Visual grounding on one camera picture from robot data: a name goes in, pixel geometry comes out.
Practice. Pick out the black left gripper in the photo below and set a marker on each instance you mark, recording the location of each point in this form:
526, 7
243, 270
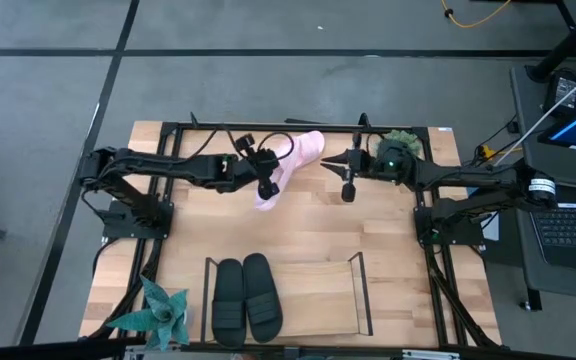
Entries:
267, 167

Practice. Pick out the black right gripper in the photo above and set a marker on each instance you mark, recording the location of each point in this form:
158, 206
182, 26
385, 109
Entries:
360, 165

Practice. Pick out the pink rubber slide sandal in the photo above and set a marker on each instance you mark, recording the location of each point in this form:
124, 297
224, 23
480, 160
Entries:
303, 150

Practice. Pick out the black rubber slide sandal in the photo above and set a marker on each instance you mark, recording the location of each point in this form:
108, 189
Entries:
263, 295
228, 300

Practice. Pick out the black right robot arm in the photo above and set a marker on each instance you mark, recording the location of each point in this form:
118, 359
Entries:
458, 175

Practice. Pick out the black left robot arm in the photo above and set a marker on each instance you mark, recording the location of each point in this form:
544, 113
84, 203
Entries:
178, 165

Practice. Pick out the bushy green potted plant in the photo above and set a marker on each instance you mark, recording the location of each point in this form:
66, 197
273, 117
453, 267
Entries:
408, 140

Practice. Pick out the teal succulent in white pot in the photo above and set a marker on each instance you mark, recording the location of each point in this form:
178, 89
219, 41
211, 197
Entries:
160, 312

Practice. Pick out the grey side desk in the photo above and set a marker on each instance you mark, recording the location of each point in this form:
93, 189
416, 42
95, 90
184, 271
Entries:
528, 125

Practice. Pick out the black power adapter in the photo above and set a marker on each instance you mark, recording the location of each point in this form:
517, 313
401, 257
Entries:
563, 90

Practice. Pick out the black laptop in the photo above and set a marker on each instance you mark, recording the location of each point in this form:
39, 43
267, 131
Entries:
568, 235

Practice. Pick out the black stand leg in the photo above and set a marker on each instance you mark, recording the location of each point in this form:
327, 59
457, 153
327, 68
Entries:
568, 45

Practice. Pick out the black metal table frame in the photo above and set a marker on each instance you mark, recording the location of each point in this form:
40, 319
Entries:
293, 126

